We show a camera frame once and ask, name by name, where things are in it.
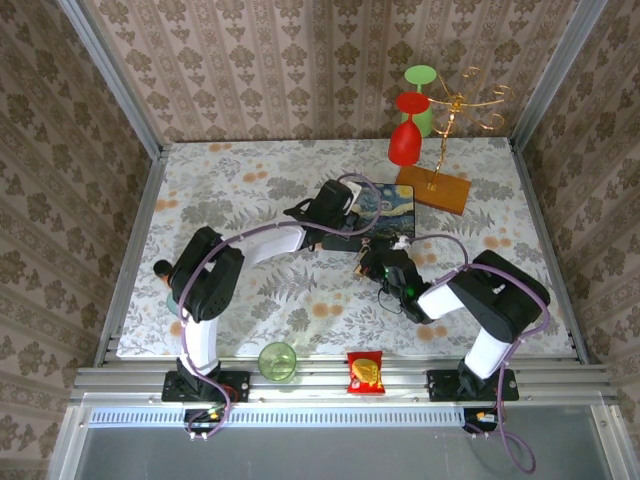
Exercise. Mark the starry night tin box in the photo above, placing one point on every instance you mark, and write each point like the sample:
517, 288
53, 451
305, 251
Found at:
395, 210

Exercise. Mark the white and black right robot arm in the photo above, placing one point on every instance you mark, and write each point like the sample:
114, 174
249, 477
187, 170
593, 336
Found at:
500, 295

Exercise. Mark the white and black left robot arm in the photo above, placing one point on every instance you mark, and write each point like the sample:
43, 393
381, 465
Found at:
210, 275

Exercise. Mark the red plastic wine glass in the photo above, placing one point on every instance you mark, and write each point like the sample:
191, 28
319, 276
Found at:
406, 142

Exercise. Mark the red snack packet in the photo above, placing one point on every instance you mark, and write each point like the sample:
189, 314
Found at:
366, 372

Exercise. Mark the floral tablecloth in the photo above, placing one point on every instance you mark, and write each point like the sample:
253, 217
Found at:
225, 200

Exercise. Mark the clear green plastic cup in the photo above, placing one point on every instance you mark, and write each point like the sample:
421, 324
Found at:
277, 362

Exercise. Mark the green plastic wine glass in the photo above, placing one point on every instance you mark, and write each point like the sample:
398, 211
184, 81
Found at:
422, 75

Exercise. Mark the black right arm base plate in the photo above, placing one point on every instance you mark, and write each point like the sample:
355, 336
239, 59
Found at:
445, 385

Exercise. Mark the aluminium frame front rail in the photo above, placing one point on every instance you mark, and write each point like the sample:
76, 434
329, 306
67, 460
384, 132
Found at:
320, 385

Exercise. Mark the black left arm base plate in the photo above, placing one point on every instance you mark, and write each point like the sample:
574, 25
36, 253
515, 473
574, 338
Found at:
235, 387

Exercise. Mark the aluminium frame corner post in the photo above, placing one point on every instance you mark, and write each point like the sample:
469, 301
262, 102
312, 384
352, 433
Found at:
115, 75
555, 75

